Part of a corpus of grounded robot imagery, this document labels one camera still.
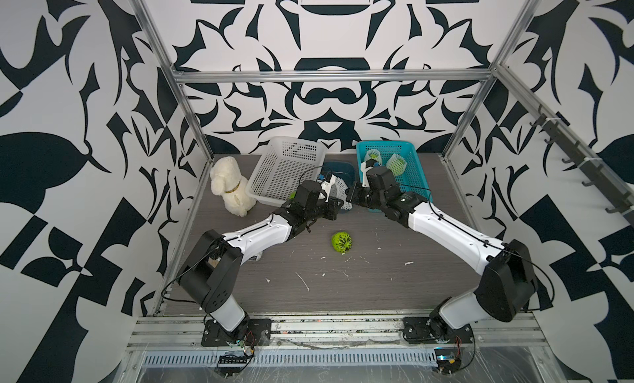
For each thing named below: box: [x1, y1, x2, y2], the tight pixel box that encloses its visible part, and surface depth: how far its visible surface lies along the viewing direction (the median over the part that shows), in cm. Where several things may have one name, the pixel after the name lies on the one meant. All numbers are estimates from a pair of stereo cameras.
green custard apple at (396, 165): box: [386, 156, 407, 177], surface depth 110 cm
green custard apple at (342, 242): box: [331, 231, 353, 255], surface depth 89 cm
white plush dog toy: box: [209, 156, 256, 218], surface depth 93 cm
